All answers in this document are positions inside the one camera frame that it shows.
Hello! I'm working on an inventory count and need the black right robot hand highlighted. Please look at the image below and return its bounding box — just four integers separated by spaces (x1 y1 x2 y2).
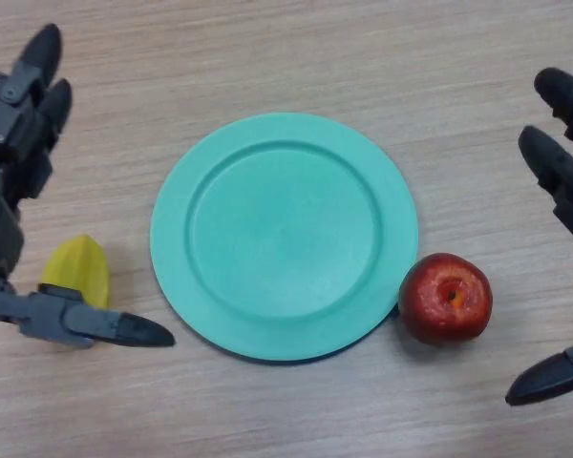
505 68 573 407

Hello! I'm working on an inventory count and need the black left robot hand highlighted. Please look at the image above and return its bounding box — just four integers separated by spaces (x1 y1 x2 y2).
0 23 177 368

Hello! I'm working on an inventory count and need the red apple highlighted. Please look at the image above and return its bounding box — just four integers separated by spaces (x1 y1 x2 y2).
398 252 494 345

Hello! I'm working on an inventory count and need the green round plate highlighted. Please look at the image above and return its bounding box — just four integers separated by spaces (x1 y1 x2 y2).
150 112 420 366

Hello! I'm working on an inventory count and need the yellow starfruit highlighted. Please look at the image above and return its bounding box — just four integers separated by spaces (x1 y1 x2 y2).
41 233 112 309

